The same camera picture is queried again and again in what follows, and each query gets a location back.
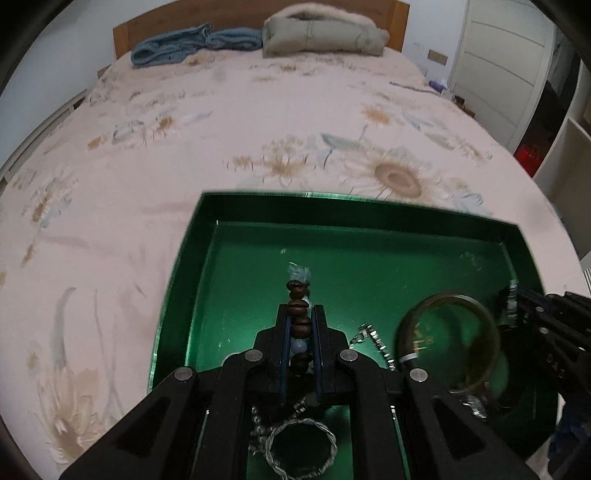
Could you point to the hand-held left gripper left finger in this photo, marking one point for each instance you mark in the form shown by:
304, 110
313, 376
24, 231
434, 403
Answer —
285, 360

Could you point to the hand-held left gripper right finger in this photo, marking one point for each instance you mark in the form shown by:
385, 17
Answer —
317, 360

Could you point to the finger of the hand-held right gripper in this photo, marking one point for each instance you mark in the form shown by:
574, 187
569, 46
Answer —
540, 341
554, 309

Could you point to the brown bangle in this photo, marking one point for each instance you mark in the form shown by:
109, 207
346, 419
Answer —
489, 355

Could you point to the twisted silver hoop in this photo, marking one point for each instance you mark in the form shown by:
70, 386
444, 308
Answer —
475, 405
272, 445

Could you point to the green tray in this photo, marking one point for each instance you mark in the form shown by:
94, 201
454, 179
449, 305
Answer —
369, 267

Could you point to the person's right forearm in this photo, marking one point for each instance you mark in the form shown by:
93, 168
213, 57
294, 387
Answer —
572, 438

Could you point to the red canister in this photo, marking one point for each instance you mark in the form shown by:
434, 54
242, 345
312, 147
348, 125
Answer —
530, 159

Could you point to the wooden nightstand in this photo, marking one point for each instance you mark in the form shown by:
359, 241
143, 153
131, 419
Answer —
464, 105

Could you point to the white wardrobe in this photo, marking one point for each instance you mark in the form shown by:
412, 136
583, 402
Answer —
503, 69

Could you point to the purple tissue box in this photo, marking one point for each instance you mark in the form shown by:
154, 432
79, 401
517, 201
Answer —
438, 86

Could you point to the small blue folded towel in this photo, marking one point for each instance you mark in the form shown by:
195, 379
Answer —
235, 39

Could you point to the grey fur-trimmed coat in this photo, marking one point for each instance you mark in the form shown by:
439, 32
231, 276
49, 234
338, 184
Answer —
323, 32

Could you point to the white slatted panel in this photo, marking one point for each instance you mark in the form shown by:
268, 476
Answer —
41, 134

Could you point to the large blue folded blanket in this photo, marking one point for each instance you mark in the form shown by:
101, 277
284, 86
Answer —
166, 48

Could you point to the wooden headboard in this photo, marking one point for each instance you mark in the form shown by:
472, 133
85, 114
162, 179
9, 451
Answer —
240, 14

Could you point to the wall socket plate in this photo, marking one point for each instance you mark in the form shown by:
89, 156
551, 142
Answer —
437, 56
102, 72

